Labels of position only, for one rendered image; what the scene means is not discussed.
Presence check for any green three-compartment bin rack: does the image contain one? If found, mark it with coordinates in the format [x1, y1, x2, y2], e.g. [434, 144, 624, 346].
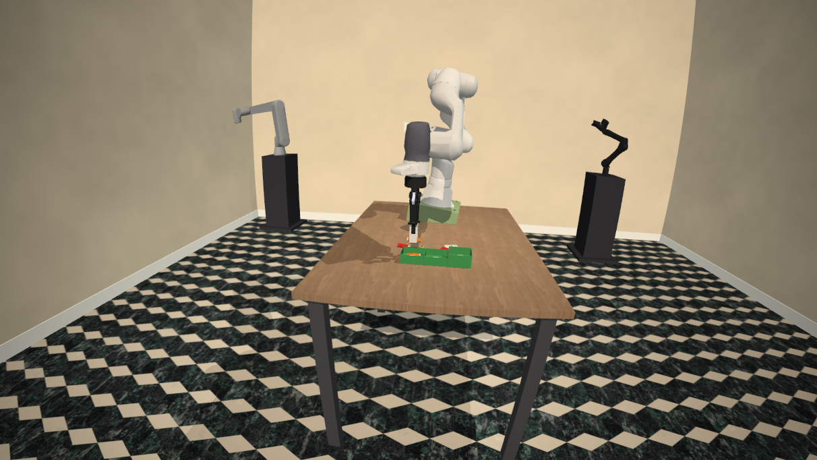
[400, 246, 473, 268]

